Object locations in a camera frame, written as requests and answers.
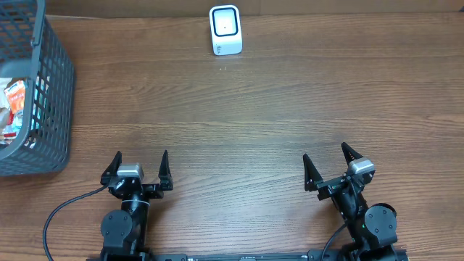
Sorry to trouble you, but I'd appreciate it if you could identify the orange snack packet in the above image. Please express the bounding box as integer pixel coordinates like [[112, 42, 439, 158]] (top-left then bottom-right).
[[4, 80, 25, 115]]

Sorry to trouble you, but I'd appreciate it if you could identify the white barcode scanner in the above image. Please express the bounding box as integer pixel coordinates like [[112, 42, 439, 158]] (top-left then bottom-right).
[[209, 4, 243, 56]]

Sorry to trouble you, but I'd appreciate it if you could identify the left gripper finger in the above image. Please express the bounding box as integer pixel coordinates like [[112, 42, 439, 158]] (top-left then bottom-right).
[[100, 151, 122, 186], [158, 150, 173, 191]]

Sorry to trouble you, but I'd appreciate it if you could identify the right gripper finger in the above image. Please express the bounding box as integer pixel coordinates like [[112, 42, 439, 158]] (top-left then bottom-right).
[[341, 142, 363, 165], [302, 154, 323, 191]]

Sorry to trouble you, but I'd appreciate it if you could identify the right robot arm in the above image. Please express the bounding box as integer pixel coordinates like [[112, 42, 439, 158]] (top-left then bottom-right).
[[302, 142, 407, 260]]

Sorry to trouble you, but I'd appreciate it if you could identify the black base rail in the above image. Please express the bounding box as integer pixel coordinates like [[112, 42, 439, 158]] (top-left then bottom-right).
[[87, 250, 323, 261]]

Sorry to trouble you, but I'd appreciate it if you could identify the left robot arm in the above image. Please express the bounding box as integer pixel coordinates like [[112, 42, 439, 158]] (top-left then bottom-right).
[[99, 152, 173, 260]]

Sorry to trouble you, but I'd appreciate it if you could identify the grey plastic mesh basket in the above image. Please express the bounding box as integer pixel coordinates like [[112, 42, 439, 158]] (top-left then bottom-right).
[[1, 0, 76, 176]]

